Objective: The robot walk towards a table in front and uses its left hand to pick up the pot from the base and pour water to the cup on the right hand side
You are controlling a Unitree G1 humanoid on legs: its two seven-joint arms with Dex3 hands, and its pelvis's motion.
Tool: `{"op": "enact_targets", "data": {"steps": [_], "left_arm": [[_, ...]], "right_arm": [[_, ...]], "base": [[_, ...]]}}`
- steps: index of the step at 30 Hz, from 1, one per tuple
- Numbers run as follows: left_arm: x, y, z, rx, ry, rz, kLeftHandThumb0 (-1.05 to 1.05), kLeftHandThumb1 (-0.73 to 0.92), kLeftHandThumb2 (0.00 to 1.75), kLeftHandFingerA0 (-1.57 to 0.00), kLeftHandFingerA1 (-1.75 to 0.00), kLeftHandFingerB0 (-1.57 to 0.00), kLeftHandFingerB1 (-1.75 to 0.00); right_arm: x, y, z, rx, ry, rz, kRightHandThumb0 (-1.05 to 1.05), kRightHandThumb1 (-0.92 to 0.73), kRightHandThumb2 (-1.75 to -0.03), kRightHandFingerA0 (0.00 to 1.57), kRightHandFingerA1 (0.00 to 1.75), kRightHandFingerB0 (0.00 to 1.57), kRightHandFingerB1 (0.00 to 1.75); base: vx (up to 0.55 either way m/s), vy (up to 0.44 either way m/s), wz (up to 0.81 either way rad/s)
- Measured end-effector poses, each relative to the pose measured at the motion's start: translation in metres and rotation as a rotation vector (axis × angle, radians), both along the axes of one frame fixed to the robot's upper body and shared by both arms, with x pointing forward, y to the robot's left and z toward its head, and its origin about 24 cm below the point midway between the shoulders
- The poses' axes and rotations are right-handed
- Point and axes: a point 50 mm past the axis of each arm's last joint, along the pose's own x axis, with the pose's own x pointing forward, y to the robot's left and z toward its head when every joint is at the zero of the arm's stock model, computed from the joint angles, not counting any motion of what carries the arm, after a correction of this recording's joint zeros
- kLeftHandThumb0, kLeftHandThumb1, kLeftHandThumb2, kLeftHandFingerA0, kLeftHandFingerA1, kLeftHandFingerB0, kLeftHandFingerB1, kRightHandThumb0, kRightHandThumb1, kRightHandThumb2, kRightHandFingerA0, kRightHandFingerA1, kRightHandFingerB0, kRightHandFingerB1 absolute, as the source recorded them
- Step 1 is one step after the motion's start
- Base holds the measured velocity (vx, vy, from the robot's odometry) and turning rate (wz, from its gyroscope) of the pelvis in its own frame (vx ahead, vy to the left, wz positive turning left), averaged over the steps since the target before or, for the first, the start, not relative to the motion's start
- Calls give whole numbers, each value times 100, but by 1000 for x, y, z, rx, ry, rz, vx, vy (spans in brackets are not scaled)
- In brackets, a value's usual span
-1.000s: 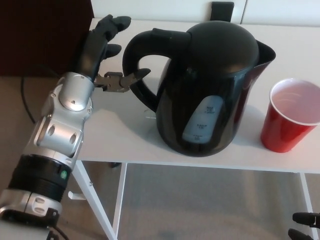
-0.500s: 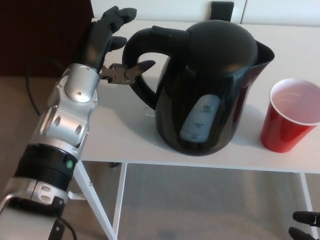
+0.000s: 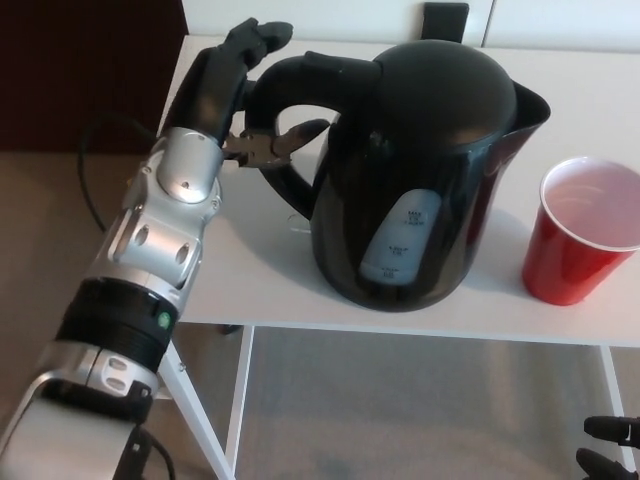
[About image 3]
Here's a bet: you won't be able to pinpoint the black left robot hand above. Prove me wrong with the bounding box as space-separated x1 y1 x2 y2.
162 18 332 171

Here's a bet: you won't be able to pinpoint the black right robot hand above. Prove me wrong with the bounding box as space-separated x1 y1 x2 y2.
574 414 640 480

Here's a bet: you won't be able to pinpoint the black electric kettle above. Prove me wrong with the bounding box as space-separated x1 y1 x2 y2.
244 41 552 313

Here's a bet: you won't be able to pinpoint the red plastic cup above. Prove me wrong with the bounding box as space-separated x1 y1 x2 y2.
521 155 640 306

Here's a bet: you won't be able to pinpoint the dark red panel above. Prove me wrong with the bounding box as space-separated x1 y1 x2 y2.
0 0 189 154

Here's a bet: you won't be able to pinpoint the white cabinet fronts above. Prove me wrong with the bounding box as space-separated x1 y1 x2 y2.
182 0 640 52

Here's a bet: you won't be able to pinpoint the white table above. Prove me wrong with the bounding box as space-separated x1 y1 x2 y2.
157 33 640 480

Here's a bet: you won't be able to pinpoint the black rectangular wall plate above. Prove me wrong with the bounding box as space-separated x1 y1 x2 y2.
422 2 472 44

